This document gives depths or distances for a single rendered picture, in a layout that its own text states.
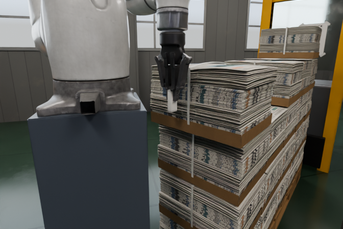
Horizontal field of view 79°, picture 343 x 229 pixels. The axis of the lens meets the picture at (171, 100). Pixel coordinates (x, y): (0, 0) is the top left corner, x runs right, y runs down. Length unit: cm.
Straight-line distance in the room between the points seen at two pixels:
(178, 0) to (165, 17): 5
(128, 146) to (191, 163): 45
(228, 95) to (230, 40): 387
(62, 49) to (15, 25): 367
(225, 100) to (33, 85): 370
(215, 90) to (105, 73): 35
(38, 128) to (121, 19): 24
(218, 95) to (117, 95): 33
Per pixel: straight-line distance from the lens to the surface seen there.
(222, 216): 87
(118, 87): 42
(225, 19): 444
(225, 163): 75
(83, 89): 41
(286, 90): 121
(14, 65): 413
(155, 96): 80
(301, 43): 179
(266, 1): 246
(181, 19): 60
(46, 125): 41
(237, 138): 64
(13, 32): 409
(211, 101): 65
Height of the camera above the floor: 111
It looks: 13 degrees down
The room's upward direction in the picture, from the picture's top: straight up
